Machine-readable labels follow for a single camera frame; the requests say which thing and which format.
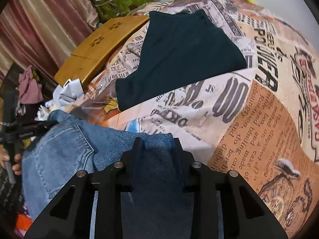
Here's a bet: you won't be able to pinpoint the pink cloth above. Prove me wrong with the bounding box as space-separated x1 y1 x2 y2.
18 65 44 104

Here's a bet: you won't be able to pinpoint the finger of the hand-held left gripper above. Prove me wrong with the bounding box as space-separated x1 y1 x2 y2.
37 120 59 133

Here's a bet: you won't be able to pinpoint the white crumpled cloth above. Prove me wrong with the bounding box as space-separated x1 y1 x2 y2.
36 78 84 120

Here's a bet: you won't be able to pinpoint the pink and beige striped curtain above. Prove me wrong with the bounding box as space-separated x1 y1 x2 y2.
0 0 100 80

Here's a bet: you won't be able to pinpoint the person's left hand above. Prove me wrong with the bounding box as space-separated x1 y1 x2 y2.
11 153 23 176

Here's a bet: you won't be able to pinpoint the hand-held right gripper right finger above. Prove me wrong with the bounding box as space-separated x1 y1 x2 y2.
174 138 288 239

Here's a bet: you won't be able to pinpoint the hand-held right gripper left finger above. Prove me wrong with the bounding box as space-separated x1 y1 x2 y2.
24 137 145 239

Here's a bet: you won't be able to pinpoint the wooden lap desk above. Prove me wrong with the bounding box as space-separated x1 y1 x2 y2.
54 15 150 88

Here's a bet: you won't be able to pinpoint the dark teal folded pants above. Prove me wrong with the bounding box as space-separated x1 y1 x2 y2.
115 9 248 112

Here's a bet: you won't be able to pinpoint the newspaper print blanket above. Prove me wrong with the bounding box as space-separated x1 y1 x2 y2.
62 0 319 239

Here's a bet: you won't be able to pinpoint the green patterned storage bag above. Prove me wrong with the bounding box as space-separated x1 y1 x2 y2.
93 0 153 23

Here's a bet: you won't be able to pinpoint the blue denim jeans pants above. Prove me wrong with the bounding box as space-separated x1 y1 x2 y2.
21 110 195 239

